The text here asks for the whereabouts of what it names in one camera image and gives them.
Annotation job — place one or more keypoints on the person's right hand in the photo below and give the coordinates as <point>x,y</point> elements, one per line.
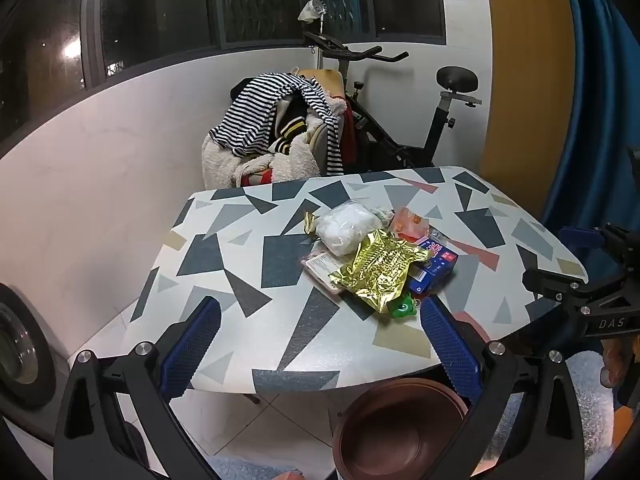
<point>615,362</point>

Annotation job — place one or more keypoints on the green plastic wrapper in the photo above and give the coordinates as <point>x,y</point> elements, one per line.
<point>402,306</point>

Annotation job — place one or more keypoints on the white plastic bag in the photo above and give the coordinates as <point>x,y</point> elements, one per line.
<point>345,230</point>

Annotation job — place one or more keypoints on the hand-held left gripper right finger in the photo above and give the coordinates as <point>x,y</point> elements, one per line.
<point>450,350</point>

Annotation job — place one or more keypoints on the black table frame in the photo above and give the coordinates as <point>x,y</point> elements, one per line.
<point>252,399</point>

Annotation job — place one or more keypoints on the gold and green wrapper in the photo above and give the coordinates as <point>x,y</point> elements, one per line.
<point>310,221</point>

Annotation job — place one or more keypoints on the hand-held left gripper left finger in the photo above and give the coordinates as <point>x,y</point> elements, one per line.
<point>192,350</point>

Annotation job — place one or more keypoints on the red cloth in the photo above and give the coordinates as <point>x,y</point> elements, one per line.
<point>348,130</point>

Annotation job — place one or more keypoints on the dark framed window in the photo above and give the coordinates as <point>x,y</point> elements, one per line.
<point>160,5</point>

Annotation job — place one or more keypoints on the wooden chair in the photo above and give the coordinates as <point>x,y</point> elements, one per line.
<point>325,77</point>

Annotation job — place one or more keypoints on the white and green wrapper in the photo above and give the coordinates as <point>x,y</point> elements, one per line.
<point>382,214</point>

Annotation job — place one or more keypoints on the black white striped shirt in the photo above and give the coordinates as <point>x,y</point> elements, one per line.
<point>255,110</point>

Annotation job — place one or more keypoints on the brown round bin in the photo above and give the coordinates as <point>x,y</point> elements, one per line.
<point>400,440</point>

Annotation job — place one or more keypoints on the washing machine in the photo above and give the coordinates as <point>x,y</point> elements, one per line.
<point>20,350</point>

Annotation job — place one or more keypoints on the white fleece garment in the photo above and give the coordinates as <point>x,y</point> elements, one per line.
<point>295,165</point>

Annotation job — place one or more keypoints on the person's fleece robe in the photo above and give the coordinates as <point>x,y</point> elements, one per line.
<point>260,467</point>

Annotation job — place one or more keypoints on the clear plastic wrapper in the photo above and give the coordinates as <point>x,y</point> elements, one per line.
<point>436,236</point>

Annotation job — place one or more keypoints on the black exercise bike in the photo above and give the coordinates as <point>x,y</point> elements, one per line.
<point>440,125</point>

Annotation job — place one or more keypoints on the wooden door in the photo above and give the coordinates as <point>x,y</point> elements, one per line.
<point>530,60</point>

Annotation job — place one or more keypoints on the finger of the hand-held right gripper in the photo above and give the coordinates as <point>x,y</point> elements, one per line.
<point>545,282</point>
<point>580,234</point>

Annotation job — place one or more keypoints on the gold foil packet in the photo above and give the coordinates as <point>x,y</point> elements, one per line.
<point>385,270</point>

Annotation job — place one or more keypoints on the blue curtain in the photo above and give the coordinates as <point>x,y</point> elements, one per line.
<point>600,85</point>

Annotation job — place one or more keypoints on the orange plastic bag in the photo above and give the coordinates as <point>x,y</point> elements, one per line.
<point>410,222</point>

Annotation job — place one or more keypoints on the blue cardboard box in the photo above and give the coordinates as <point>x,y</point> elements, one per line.
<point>440,262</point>

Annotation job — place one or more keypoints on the black yellow-striped garment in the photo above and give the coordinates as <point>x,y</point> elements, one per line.
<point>289,130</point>

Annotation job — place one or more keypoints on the clear pink-edged packet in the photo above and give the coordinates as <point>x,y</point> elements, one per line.
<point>320,265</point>

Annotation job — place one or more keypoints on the person's right forearm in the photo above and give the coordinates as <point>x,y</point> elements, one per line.
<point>592,400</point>

